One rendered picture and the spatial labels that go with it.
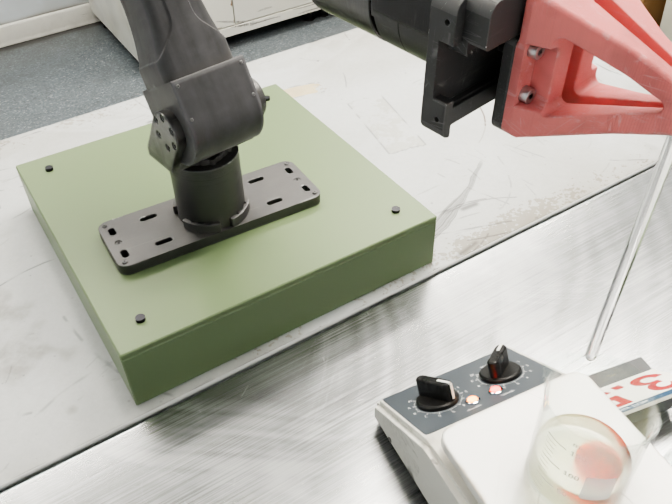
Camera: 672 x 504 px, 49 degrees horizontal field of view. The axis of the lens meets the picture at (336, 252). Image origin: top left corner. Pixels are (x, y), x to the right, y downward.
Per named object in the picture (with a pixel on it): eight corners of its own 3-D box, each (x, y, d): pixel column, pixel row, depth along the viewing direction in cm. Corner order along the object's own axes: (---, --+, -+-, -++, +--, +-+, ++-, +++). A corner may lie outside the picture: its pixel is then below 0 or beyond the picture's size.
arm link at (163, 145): (265, 84, 60) (226, 61, 63) (173, 122, 55) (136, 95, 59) (271, 149, 64) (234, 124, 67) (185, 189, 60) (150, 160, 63)
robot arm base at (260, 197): (321, 131, 65) (285, 98, 69) (101, 204, 57) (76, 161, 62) (324, 202, 70) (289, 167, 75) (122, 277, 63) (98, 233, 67)
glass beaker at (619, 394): (647, 482, 45) (689, 401, 39) (585, 548, 42) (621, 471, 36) (554, 410, 49) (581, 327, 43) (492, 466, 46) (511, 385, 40)
